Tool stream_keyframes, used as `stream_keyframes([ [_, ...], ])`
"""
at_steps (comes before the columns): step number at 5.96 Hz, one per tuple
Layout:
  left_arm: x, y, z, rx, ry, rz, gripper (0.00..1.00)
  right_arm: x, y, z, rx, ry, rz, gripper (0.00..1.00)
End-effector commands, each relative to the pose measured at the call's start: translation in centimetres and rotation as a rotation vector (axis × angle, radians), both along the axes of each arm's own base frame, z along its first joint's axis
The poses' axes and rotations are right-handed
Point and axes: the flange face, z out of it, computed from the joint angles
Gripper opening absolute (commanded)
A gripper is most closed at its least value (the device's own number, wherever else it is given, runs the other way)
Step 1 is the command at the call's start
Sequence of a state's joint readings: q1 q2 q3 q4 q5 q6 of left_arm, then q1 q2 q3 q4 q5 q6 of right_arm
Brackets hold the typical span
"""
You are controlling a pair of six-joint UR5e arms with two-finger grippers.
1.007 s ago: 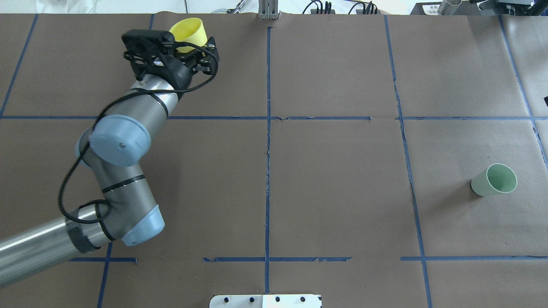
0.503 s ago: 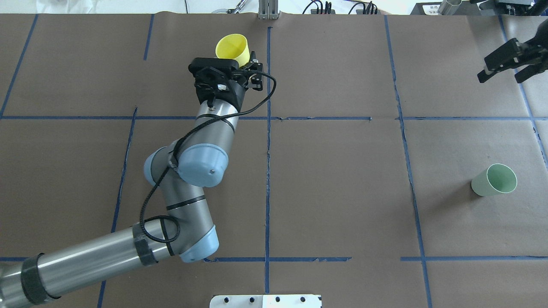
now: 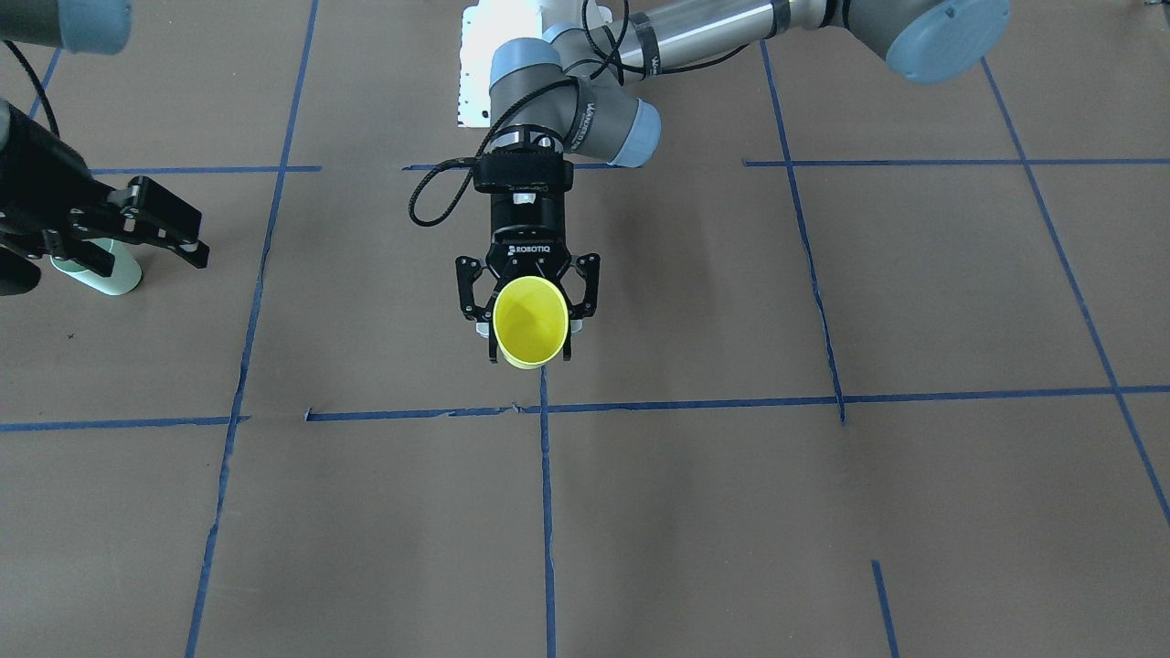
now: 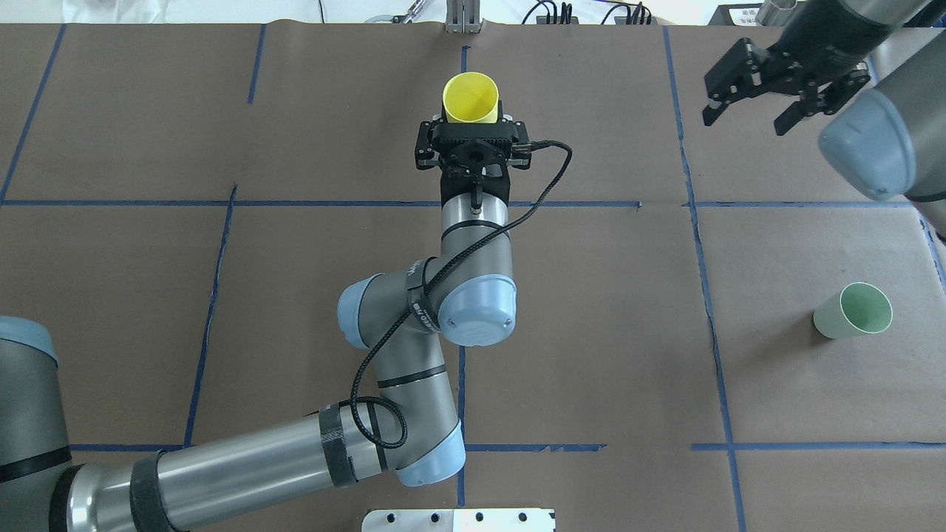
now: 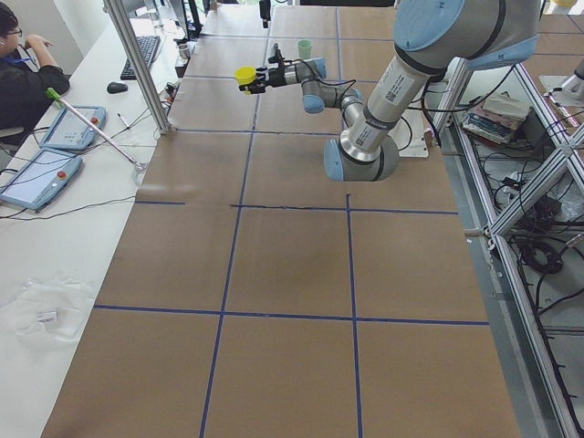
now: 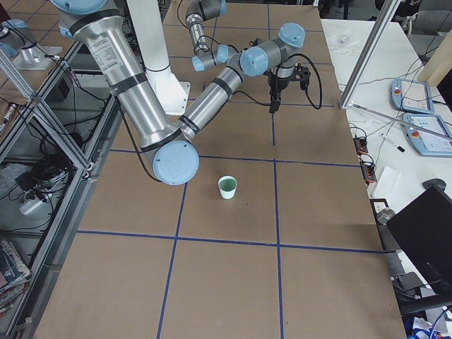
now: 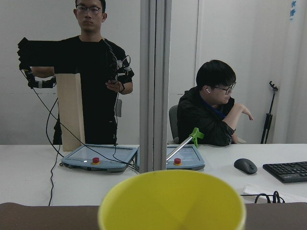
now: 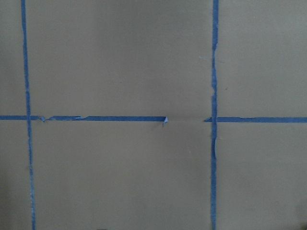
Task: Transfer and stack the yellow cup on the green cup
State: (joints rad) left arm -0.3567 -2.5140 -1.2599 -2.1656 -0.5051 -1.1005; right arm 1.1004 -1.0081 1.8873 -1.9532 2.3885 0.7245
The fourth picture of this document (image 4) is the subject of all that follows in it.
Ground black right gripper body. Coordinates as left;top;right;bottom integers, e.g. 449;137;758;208
705;38;871;115

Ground yellow cup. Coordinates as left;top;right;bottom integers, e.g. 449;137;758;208
442;72;500;123

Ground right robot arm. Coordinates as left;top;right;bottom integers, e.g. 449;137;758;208
702;1;945;239

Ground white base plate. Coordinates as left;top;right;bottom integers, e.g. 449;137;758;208
361;508;557;531

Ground aluminium frame post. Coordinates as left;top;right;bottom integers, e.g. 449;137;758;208
445;0;483;34

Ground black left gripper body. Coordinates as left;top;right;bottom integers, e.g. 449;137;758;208
415;140;531;206

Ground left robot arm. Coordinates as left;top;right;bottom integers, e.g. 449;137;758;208
2;171;517;531

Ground green cup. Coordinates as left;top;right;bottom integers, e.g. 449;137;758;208
813;282;894;339

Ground small metal cup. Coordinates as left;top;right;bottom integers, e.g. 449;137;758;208
755;0;798;27

